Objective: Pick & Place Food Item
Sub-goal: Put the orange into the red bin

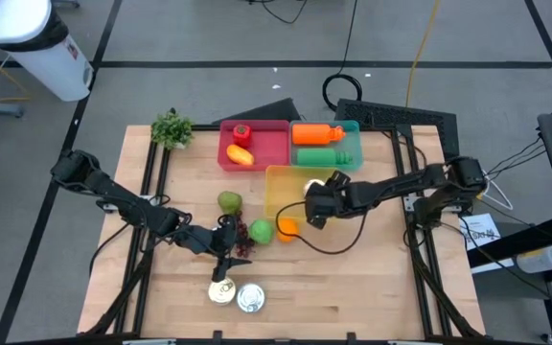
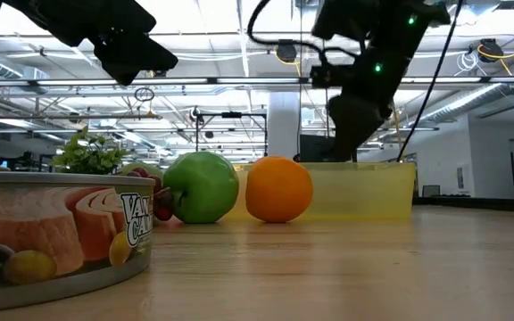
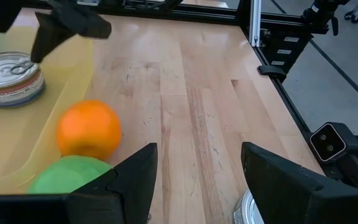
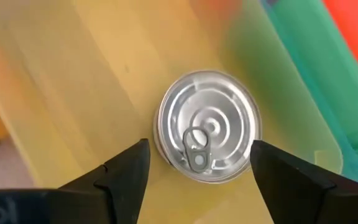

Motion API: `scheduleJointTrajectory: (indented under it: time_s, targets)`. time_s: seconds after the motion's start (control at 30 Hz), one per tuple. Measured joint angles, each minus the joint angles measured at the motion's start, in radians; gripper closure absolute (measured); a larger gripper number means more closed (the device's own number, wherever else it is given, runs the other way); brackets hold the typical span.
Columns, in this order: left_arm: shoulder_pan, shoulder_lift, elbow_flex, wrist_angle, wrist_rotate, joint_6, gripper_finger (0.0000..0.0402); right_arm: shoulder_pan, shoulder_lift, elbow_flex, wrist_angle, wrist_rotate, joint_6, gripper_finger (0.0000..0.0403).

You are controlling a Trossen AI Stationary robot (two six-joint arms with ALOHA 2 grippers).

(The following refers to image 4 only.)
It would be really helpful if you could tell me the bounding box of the teal plastic bin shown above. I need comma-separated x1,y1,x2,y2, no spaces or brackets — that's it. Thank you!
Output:
258,0,358,189

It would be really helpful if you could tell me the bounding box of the green plastic bottle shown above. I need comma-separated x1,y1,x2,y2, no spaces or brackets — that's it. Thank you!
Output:
272,0,358,167

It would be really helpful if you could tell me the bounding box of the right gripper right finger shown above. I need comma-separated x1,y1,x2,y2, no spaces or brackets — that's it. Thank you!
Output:
249,139,358,224

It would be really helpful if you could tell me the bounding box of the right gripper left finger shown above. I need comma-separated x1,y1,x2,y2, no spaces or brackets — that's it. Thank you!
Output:
0,138,152,224

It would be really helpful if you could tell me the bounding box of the yellow plastic bin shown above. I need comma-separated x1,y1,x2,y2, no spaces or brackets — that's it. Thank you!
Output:
0,0,344,224

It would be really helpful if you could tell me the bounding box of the tall tin can pink label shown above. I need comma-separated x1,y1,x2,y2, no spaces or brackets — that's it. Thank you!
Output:
153,70,263,184

